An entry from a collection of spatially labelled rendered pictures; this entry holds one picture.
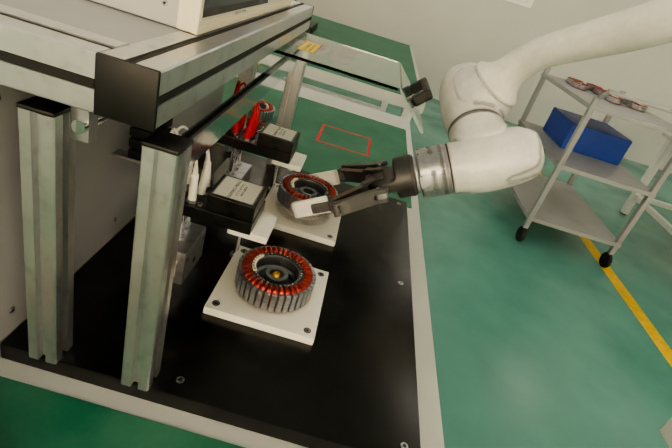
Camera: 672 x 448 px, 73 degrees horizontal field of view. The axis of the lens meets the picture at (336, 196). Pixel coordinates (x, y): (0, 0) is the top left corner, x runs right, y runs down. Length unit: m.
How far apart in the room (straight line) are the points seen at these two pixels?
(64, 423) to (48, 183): 0.25
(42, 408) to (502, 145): 0.70
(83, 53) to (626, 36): 0.66
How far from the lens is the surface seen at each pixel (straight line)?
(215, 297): 0.64
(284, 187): 0.83
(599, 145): 3.39
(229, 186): 0.61
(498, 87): 0.87
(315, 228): 0.83
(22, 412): 0.58
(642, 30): 0.76
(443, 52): 5.94
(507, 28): 6.02
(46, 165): 0.44
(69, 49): 0.37
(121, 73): 0.36
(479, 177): 0.79
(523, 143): 0.80
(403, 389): 0.63
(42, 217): 0.47
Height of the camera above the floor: 1.22
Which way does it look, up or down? 27 degrees down
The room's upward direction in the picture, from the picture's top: 18 degrees clockwise
